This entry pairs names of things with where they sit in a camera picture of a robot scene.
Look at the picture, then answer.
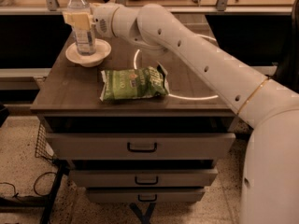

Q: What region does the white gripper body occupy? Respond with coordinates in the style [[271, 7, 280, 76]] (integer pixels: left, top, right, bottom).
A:
[[92, 3, 122, 37]]

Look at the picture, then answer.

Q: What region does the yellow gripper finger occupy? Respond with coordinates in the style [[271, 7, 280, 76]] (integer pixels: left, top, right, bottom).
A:
[[63, 11, 93, 31]]

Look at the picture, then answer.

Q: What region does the clear plastic water bottle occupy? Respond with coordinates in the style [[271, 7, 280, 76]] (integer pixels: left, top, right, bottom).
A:
[[67, 0, 95, 55]]

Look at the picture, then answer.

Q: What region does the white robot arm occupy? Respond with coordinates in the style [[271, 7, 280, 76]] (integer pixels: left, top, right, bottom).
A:
[[63, 3, 299, 224]]

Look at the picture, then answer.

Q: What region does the white paper bowl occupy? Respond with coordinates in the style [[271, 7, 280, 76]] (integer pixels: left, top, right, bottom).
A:
[[65, 39, 111, 68]]

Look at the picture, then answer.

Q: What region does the green chip bag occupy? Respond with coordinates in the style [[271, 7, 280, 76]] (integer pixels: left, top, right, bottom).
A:
[[100, 65, 169, 101]]

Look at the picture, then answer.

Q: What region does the top grey drawer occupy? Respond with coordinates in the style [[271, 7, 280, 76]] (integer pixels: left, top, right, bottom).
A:
[[46, 133, 235, 161]]

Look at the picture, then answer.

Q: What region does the grey drawer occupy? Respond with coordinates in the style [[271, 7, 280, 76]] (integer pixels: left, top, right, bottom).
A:
[[70, 168, 218, 188], [86, 188, 205, 203], [46, 133, 235, 161]]

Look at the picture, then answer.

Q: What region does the grey drawer cabinet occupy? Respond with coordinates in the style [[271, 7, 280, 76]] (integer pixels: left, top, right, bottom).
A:
[[29, 13, 237, 204]]

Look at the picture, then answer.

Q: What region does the middle grey drawer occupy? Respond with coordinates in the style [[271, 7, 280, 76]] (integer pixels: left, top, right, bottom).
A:
[[70, 168, 218, 188]]

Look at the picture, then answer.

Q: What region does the bottom grey drawer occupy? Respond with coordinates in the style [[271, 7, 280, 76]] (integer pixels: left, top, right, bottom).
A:
[[86, 188, 205, 203]]

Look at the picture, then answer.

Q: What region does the black metal stand leg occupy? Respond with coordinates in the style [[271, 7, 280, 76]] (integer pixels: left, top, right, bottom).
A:
[[0, 164, 66, 224]]

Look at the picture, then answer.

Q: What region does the black office chair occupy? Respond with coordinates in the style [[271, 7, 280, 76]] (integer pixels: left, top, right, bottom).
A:
[[274, 0, 299, 91]]

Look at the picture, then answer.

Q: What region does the wire mesh basket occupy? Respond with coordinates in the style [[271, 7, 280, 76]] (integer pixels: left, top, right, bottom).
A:
[[35, 124, 53, 161]]

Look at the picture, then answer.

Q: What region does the black floor cable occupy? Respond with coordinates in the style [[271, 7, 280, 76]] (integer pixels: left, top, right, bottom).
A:
[[0, 171, 58, 200]]

